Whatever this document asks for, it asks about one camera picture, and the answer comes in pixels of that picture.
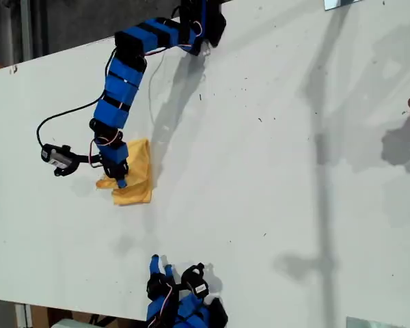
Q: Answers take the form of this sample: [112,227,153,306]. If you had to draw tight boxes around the yellow square towel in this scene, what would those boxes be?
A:
[95,137,154,206]

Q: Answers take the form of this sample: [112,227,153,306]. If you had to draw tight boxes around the white box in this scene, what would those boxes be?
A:
[53,318,100,328]

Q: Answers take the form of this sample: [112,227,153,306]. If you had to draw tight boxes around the grey table leg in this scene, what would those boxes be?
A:
[14,303,33,328]

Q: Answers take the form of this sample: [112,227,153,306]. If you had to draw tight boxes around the black camera stalk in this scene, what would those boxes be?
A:
[68,153,102,172]
[170,279,192,292]

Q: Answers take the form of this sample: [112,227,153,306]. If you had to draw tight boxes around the black camera box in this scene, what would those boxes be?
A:
[40,143,80,178]
[180,262,210,300]

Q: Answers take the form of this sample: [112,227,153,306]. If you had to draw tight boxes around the black camera cable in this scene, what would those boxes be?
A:
[36,96,100,150]

